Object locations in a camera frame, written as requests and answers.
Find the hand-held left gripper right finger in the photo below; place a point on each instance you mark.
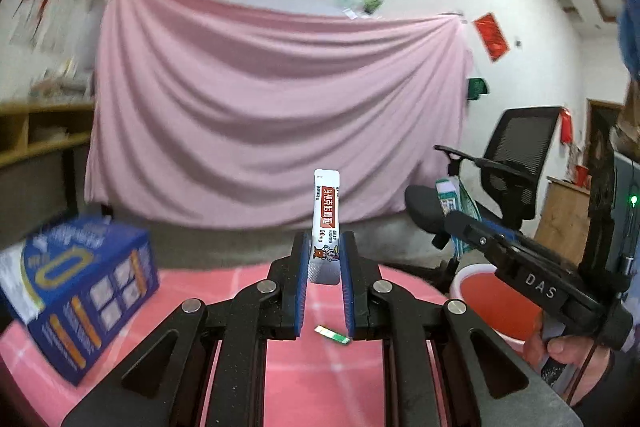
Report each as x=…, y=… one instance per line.
x=347, y=287

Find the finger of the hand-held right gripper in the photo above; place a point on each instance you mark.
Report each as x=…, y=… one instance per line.
x=475, y=237
x=500, y=229

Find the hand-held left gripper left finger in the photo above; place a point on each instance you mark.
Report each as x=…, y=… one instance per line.
x=299, y=277

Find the white and green sachet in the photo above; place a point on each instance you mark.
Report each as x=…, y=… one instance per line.
x=450, y=197

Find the red plastic bowl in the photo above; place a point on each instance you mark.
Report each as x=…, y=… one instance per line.
x=495, y=302

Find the white and red stick sachet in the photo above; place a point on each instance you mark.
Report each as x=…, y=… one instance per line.
x=326, y=207

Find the person's right forearm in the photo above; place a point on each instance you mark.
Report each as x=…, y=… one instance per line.
x=615, y=399

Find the person's right hand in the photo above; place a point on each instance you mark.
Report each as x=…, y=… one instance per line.
x=565, y=349

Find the small green white sachet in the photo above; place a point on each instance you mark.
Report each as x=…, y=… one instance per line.
x=332, y=336

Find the pink checked tablecloth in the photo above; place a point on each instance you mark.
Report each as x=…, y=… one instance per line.
x=240, y=277

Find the wooden cabinet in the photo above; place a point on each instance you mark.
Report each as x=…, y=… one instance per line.
x=562, y=217

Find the black mesh office chair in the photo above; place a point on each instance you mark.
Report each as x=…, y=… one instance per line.
x=525, y=142

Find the red cup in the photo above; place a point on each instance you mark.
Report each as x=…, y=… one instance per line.
x=582, y=176

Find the red fire extinguisher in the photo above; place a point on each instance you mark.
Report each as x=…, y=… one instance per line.
x=566, y=127

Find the wooden door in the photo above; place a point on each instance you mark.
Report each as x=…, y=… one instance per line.
x=602, y=132

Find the green plastic basket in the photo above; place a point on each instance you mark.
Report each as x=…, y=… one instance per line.
x=477, y=89

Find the pink hanging cloth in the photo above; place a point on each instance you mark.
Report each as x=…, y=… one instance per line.
x=250, y=107

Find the red paper square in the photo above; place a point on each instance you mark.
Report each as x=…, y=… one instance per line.
x=491, y=37

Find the blue cardboard box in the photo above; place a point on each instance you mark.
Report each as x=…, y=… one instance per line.
x=75, y=292

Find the blue patterned curtain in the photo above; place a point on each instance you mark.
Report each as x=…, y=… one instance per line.
x=629, y=17

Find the green packet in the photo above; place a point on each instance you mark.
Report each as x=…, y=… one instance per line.
x=371, y=3

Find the wooden shelf unit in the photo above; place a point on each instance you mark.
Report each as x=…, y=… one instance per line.
x=40, y=142

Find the stack of papers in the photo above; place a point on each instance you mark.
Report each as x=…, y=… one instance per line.
x=60, y=79

